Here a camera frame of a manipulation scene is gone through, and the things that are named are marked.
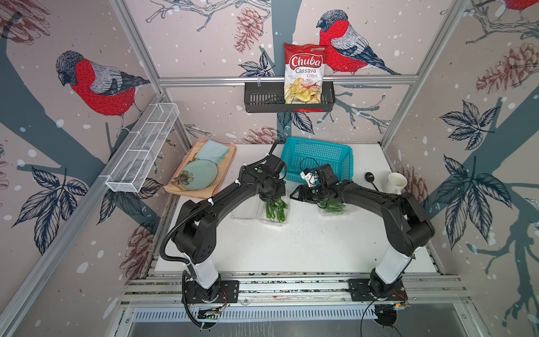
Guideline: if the black metal spoon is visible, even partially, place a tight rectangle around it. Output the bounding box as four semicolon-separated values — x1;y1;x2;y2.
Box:
364;172;379;192

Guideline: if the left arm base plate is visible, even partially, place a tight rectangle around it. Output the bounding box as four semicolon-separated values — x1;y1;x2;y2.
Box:
182;279;239;305

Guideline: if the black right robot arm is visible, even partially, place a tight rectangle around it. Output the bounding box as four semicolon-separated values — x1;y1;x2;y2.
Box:
291;180;435;298

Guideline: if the light green folded cloth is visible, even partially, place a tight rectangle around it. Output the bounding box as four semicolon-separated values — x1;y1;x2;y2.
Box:
195;140;230;165

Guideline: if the white ceramic cup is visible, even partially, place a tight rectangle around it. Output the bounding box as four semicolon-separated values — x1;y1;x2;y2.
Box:
383;172;408;195

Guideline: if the teal plastic mesh basket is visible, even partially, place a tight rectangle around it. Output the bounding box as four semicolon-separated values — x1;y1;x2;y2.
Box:
281;137;354;183

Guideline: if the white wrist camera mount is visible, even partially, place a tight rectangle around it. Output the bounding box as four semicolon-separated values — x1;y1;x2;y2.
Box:
300;170;319;188

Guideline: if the wooden tray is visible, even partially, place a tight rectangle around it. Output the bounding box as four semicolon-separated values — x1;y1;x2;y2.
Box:
164;140;237;199

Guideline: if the green ceramic plate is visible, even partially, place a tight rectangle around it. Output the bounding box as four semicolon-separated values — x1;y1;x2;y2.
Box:
171;160;218;190

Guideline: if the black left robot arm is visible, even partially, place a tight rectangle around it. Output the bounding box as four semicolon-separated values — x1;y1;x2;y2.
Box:
159;154;287;292

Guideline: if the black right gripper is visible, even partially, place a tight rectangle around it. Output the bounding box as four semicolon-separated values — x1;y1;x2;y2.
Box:
288;185;326;204

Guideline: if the Chuba cassava chips bag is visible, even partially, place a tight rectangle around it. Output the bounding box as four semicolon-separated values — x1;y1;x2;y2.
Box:
284;44;327;102

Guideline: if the white wire wall basket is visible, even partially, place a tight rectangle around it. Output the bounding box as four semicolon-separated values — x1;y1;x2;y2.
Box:
105;103;179;193

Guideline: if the black wall shelf basket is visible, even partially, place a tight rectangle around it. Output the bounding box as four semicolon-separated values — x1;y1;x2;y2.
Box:
244;81;335;113

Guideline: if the small green pepper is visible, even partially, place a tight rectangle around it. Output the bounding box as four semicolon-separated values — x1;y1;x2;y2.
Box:
265;199;289;223

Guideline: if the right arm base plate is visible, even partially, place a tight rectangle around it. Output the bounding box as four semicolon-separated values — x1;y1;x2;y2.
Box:
348;278;408;303

